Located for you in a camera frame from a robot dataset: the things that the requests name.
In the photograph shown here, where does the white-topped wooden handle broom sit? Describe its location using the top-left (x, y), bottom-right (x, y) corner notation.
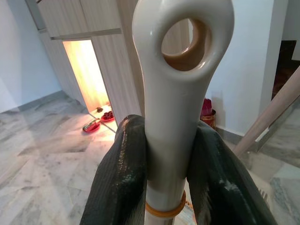
top-left (131, 0), bottom-right (235, 225)

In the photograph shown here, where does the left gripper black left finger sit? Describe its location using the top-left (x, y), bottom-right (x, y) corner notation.
top-left (79, 114), bottom-right (149, 225)

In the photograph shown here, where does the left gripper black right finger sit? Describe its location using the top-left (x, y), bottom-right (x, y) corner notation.
top-left (187, 120), bottom-right (280, 225)

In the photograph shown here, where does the red gold incense can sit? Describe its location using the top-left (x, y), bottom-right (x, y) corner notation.
top-left (202, 109), bottom-right (218, 130)

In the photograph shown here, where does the red plate with round cakes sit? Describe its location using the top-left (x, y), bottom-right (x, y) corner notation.
top-left (100, 112), bottom-right (116, 123)

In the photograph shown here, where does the cream long-handled dustpan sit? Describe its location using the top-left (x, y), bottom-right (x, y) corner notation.
top-left (232, 69), bottom-right (300, 157)

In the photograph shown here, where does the red plate with silver packet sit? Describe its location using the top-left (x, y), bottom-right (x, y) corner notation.
top-left (82, 118), bottom-right (102, 133)

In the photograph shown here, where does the red incense stick bundle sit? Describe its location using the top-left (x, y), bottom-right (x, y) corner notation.
top-left (202, 98), bottom-right (214, 116)

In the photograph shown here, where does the light wooden cabinet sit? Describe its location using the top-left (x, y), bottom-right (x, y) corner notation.
top-left (24, 0), bottom-right (146, 123)

